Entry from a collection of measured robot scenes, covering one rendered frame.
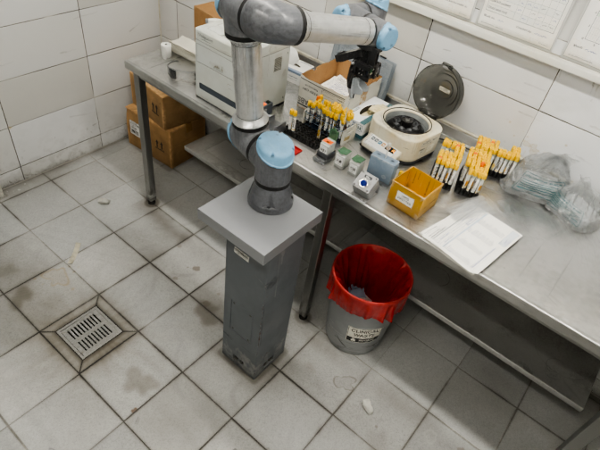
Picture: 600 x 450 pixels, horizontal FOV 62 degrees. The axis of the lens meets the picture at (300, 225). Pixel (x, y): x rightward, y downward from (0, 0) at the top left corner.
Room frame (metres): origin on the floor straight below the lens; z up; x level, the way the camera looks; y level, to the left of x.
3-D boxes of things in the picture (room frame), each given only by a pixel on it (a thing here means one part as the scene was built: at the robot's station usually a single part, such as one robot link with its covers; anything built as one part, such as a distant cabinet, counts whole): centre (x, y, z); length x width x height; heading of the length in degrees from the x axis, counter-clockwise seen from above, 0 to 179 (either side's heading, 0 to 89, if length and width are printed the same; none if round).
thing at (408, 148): (1.77, -0.34, 0.94); 0.30 x 0.24 x 0.12; 138
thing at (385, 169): (1.53, -0.26, 0.92); 0.10 x 0.07 x 0.10; 59
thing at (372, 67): (1.64, -0.13, 1.27); 0.09 x 0.08 x 0.12; 57
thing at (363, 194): (1.44, -0.22, 0.92); 0.13 x 0.07 x 0.08; 147
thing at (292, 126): (1.73, 0.04, 0.93); 0.17 x 0.09 x 0.11; 58
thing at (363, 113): (1.90, -0.22, 0.92); 0.24 x 0.12 x 0.10; 147
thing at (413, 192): (1.42, -0.38, 0.93); 0.13 x 0.13 x 0.10; 54
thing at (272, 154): (1.26, 0.12, 1.08); 0.13 x 0.12 x 0.14; 42
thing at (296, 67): (2.25, 0.19, 0.94); 0.22 x 0.12 x 0.13; 61
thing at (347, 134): (1.80, -0.05, 0.91); 0.20 x 0.10 x 0.07; 57
